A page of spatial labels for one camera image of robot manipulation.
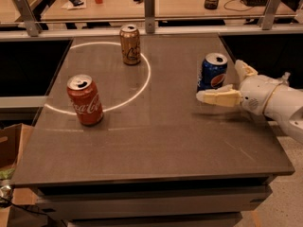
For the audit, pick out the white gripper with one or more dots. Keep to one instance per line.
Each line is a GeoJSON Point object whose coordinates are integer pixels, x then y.
{"type": "Point", "coordinates": [254, 96]}

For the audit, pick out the blue pepsi can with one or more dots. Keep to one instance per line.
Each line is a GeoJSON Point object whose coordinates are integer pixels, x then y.
{"type": "Point", "coordinates": [213, 72]}

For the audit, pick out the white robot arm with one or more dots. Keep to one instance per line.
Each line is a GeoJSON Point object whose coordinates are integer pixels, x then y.
{"type": "Point", "coordinates": [285, 106]}

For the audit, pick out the gold soda can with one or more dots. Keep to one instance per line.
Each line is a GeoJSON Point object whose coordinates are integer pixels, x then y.
{"type": "Point", "coordinates": [130, 44]}

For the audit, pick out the red coca-cola can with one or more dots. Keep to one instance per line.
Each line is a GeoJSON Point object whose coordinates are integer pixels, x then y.
{"type": "Point", "coordinates": [83, 93]}

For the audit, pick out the black mesh cup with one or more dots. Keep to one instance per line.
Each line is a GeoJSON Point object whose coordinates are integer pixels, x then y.
{"type": "Point", "coordinates": [211, 4]}

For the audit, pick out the grey drawer cabinet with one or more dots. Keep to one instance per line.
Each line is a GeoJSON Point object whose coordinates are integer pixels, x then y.
{"type": "Point", "coordinates": [154, 199]}

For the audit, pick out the cardboard box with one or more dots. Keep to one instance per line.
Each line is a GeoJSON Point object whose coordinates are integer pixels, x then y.
{"type": "Point", "coordinates": [13, 140]}

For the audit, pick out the grey metal bracket right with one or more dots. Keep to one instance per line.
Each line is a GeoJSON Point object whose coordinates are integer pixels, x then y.
{"type": "Point", "coordinates": [266, 21]}

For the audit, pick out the grey metal bracket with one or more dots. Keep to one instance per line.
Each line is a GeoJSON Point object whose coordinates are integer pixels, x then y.
{"type": "Point", "coordinates": [149, 12]}
{"type": "Point", "coordinates": [32, 26]}
{"type": "Point", "coordinates": [266, 21]}

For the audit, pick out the grey metal bracket middle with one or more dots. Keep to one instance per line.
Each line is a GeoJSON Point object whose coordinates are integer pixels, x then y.
{"type": "Point", "coordinates": [149, 12]}

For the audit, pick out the grey metal bracket left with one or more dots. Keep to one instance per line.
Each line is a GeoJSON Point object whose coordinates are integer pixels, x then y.
{"type": "Point", "coordinates": [32, 26]}

